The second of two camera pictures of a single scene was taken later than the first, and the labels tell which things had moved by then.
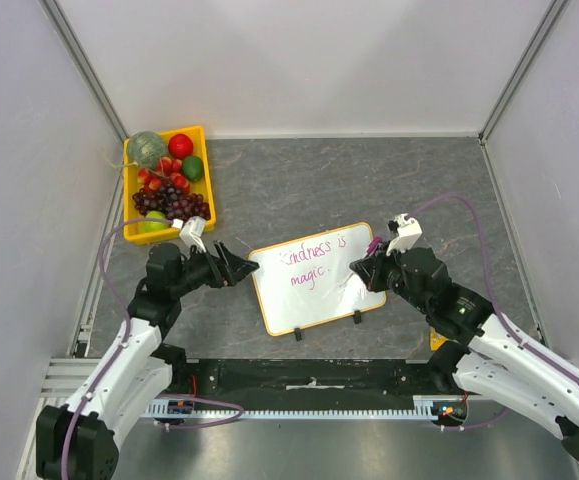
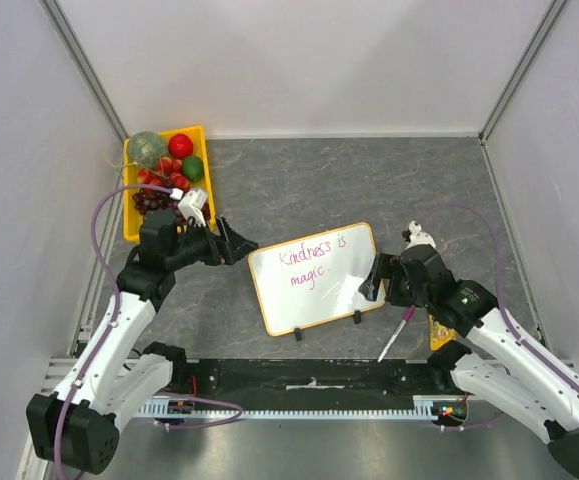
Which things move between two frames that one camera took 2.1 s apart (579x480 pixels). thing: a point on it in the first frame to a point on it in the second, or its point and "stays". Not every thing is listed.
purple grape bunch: x=173 y=201 stays
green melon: x=146 y=148 stays
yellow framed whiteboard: x=308 y=281 stays
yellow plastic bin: x=203 y=185 stays
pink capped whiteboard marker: x=373 y=245 to x=410 y=312
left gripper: x=228 y=268 to x=229 y=247
